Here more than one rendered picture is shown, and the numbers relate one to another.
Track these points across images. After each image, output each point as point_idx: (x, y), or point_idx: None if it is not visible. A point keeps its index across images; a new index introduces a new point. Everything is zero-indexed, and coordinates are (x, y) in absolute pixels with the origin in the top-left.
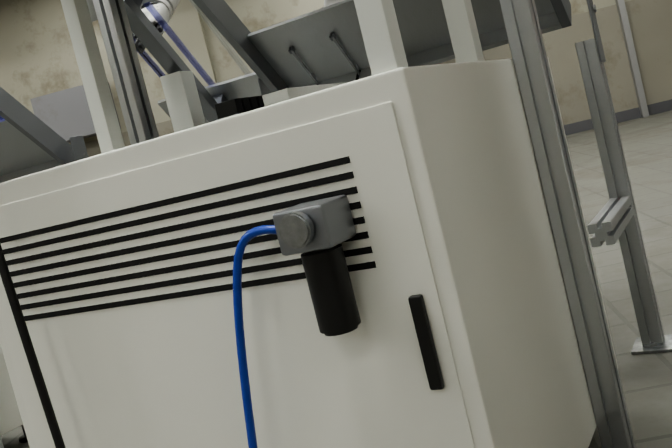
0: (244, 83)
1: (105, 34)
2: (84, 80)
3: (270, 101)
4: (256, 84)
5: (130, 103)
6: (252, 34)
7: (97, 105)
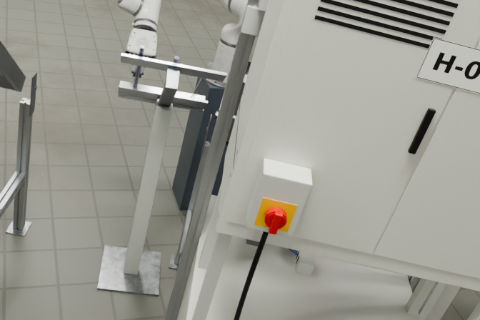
0: (187, 101)
1: (206, 173)
2: (211, 230)
3: (302, 266)
4: (193, 103)
5: (202, 211)
6: (234, 118)
7: (212, 243)
